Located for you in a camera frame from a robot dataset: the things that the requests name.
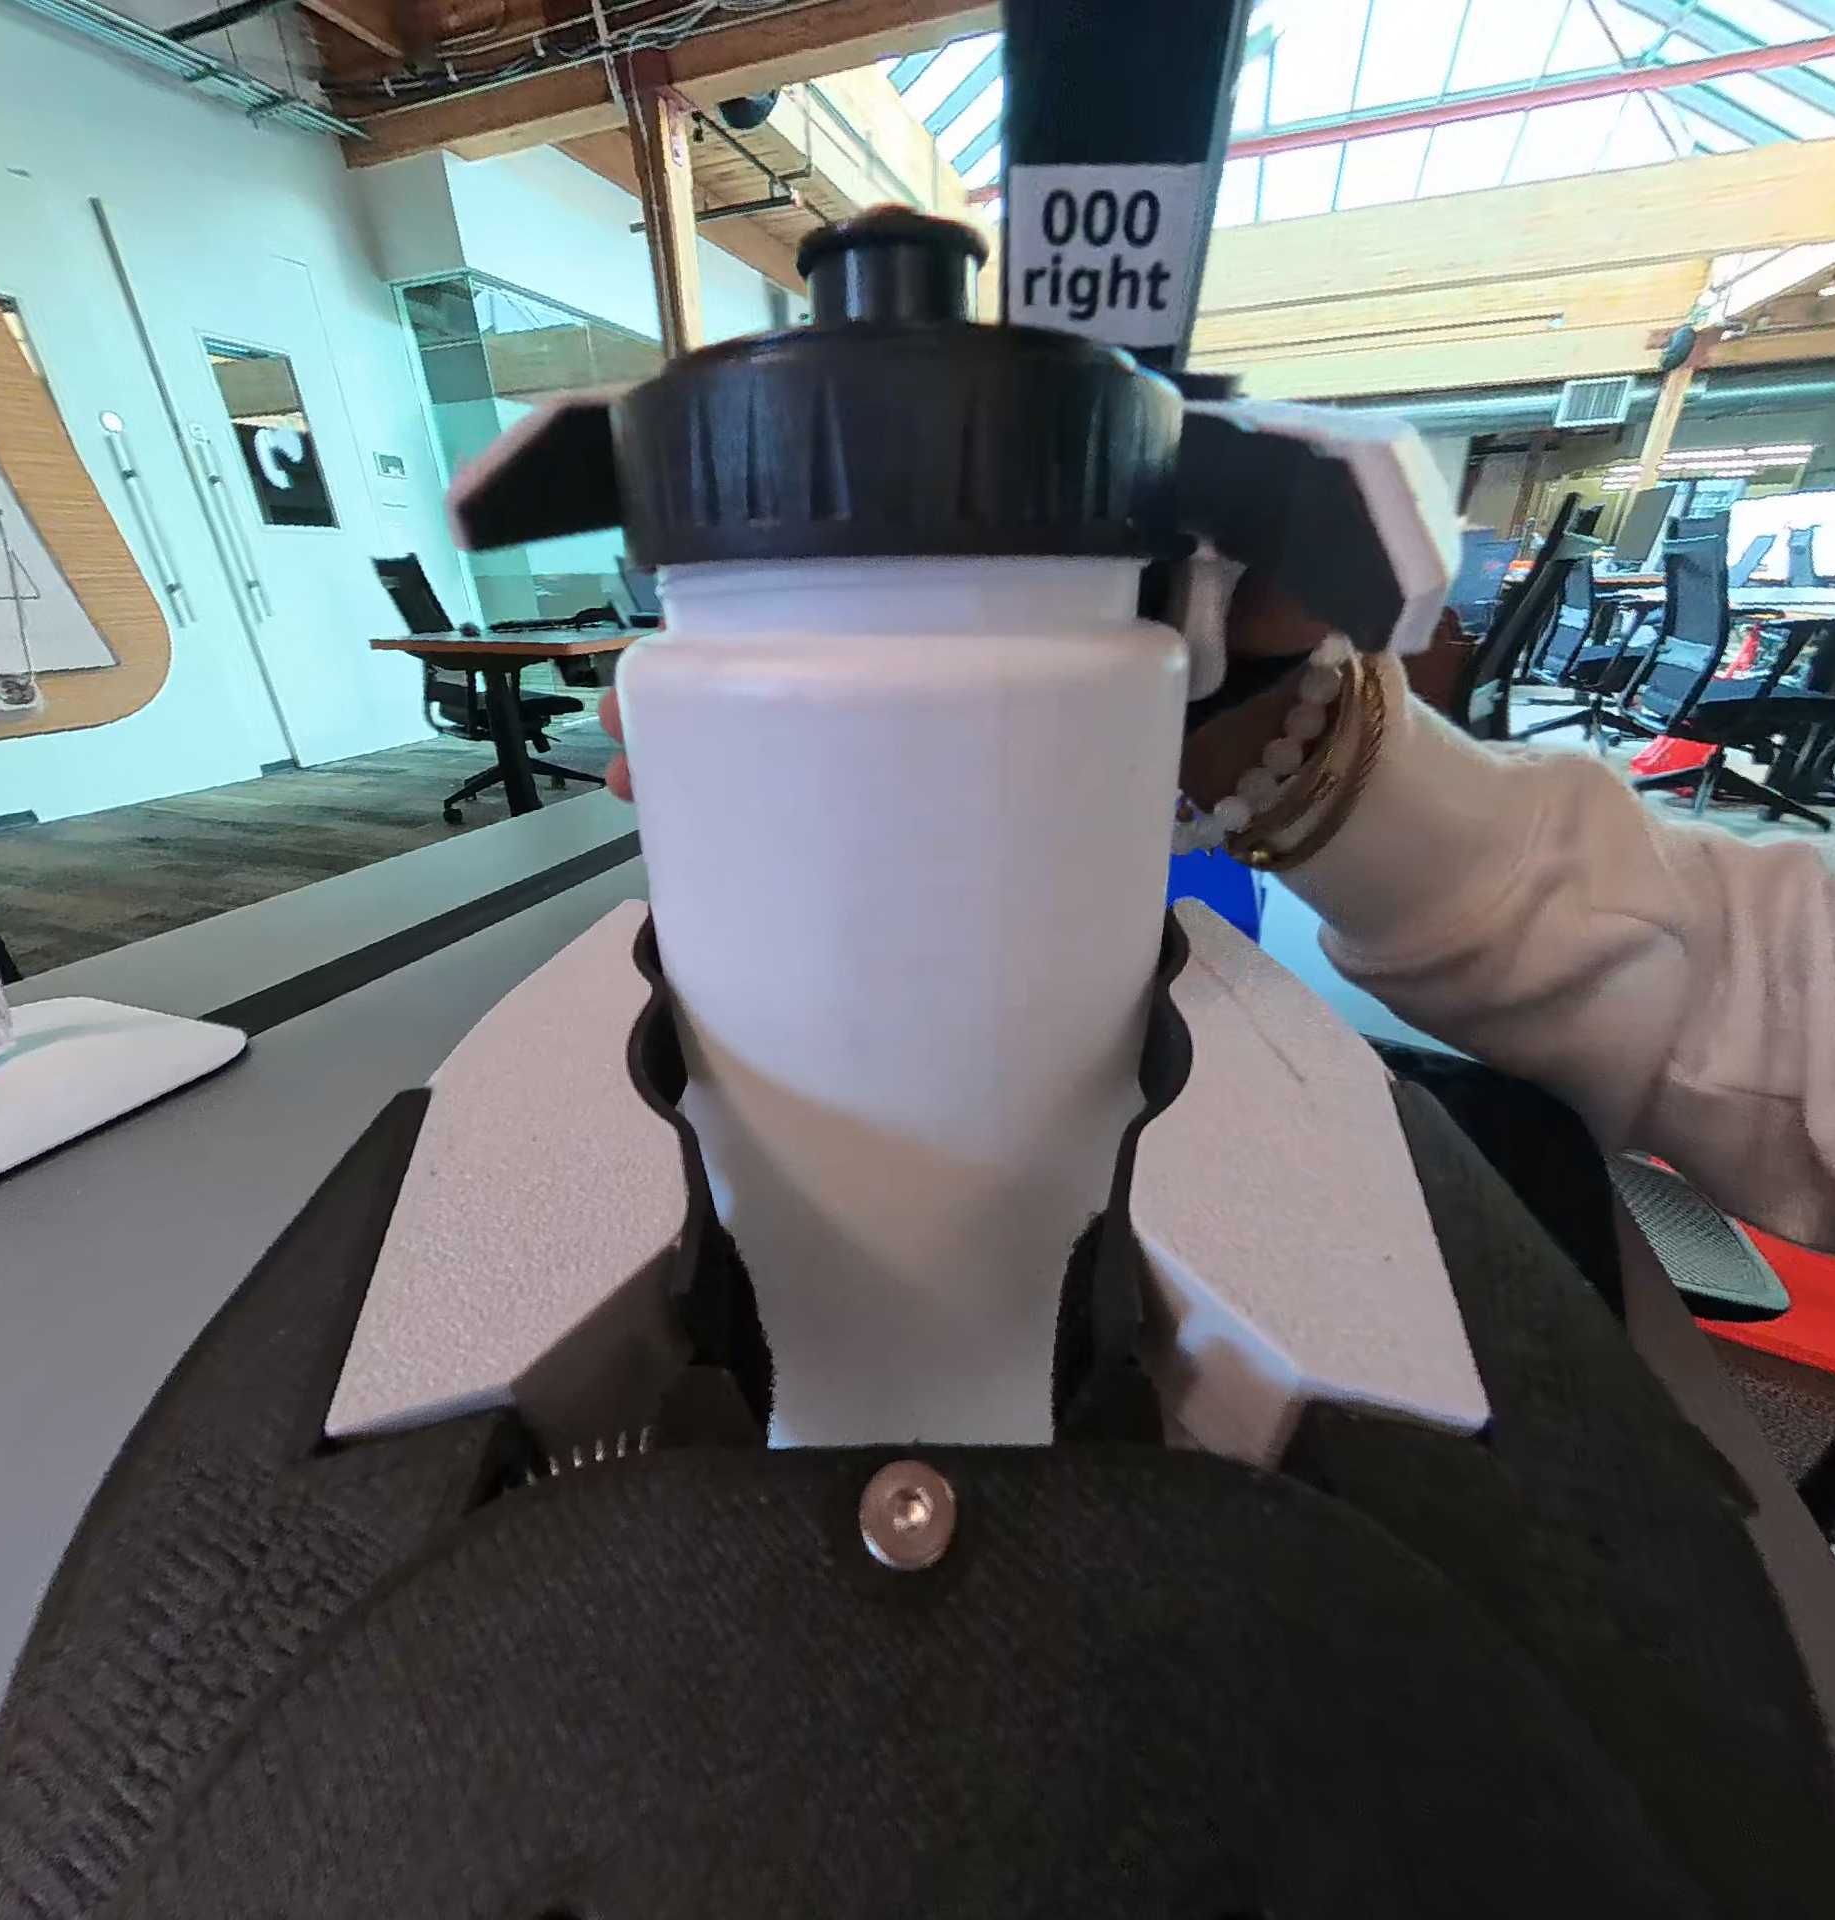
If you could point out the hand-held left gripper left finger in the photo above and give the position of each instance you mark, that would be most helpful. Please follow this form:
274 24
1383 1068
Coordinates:
526 1199

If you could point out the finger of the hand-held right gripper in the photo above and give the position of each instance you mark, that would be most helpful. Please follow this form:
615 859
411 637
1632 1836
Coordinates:
1395 508
533 477

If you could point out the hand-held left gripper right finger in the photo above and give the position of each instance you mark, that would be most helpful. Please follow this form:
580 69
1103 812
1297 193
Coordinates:
1291 1199

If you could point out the blue plastic bin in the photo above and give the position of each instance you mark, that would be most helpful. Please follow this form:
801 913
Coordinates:
1226 899

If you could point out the black bottle lid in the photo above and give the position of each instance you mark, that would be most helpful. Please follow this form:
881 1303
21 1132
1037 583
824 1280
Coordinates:
889 454

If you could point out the white plastic bottle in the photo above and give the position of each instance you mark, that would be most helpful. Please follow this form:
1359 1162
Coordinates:
901 899

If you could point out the person's right forearm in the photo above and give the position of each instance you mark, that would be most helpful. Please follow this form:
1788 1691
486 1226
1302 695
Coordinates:
1577 930

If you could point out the person's right hand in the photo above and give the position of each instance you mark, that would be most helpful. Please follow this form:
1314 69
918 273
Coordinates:
1226 742

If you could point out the brown office chair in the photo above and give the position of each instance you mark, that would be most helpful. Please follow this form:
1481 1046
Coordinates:
1450 660

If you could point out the wooden desk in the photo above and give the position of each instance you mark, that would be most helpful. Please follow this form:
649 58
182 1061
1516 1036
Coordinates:
495 638

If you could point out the white door with window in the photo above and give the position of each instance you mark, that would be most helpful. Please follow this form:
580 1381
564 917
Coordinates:
221 718
365 645

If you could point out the wooden pillar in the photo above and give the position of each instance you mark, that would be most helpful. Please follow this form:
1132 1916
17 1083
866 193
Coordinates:
672 224
1665 433

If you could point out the row of black office chairs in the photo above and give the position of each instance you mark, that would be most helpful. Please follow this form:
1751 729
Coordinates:
1726 660

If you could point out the red bag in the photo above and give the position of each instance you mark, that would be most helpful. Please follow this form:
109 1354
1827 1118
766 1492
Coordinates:
1677 759

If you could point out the wooden sign board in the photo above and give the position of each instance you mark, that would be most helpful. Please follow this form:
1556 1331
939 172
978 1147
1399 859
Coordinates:
93 599

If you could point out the orange sheet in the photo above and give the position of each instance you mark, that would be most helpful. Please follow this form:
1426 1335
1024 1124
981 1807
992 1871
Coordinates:
1834 1319

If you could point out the black dome camera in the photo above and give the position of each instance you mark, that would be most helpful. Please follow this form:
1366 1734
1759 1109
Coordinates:
750 113

